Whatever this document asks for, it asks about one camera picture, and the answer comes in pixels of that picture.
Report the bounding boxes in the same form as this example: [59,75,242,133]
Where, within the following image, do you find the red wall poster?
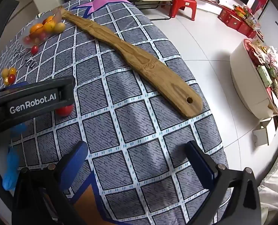
[255,0,270,17]

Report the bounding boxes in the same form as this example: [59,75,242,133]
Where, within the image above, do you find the black folding cot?
[132,0,175,21]

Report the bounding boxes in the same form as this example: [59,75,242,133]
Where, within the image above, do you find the clear plastic bag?
[19,8,67,48]

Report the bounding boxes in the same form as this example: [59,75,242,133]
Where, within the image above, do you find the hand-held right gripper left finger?
[12,141,89,225]

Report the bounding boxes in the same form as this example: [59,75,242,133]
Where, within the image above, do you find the round white table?
[230,38,278,120]

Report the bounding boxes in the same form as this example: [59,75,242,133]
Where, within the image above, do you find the long wooden paddle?
[53,8,203,119]

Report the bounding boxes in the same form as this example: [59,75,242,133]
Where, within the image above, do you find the grey checked star tablecloth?
[0,0,232,225]

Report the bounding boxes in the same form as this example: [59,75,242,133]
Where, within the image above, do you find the open cardboard box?
[253,118,278,146]

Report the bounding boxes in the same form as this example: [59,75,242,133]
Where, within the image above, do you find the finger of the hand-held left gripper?
[2,145,20,192]
[12,123,28,135]

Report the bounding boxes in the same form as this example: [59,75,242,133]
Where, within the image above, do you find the stack of red gift boxes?
[217,4,258,38]

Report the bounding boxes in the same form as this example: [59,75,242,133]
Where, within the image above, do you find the white lace cloth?
[258,149,278,212]

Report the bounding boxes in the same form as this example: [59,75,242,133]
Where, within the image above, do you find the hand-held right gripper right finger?
[185,141,262,225]

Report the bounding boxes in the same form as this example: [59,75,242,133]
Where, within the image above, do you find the red plastic stool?
[171,0,198,20]

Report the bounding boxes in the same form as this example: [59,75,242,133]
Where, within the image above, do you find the pile of mixed cherry tomatoes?
[24,15,66,45]

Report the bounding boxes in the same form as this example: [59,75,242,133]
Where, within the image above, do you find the heap of snack packets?
[247,39,278,104]

